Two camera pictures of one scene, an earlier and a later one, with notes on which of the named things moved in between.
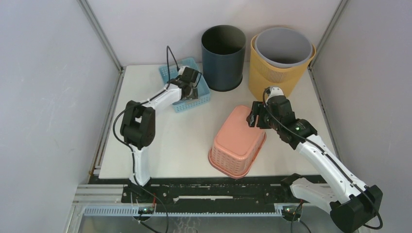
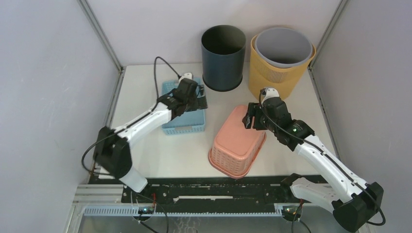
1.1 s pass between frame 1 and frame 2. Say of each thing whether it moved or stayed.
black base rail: stayed
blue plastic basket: moved
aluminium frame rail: stayed
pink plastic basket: stayed
